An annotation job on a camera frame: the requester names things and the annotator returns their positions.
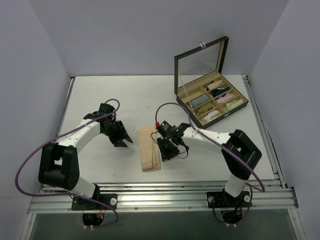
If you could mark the white pink rolled cloth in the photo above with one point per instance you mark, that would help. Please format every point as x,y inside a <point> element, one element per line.
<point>210,116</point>

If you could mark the beige underwear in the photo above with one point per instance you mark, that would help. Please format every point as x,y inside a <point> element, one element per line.
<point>148,150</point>

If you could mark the right side aluminium rail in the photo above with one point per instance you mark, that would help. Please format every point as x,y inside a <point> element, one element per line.
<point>267,141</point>

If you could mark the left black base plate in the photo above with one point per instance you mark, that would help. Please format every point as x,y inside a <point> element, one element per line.
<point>109,199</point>

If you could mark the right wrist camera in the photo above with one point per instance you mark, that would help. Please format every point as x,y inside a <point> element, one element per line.
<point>164,129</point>

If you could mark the tan rolled cloth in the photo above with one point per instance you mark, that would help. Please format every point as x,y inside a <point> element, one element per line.
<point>204,109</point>

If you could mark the navy rolled cloth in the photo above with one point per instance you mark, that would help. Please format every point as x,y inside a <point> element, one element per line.
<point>220,90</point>

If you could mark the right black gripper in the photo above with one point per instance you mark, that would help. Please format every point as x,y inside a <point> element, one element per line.
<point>167,147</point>

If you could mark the cream rolled cloth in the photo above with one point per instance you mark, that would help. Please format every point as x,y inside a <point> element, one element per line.
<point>234,104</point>

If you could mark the grey striped rolled cloth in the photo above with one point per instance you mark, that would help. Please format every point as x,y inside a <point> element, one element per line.
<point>199,100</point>

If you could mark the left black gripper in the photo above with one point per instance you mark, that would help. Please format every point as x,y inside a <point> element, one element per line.
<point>118,132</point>

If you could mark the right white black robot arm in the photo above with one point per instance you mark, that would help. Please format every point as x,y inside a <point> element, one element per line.
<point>239,152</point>

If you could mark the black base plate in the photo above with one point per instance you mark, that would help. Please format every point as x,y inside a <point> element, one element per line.
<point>109,199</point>
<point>221,199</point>

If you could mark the aluminium front rail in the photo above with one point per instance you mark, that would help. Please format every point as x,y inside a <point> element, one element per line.
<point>168,201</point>

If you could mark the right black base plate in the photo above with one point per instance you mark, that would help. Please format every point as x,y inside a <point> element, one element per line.
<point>221,199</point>

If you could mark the beige rolled cloth top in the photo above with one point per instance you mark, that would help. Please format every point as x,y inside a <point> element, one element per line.
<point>213,85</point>

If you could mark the aluminium rail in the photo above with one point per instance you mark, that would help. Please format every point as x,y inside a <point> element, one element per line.
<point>267,141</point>
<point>168,201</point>

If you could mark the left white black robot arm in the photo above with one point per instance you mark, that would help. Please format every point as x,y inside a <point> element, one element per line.
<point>59,164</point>

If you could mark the black compartment storage box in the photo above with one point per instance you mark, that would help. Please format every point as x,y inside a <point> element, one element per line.
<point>200,86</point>

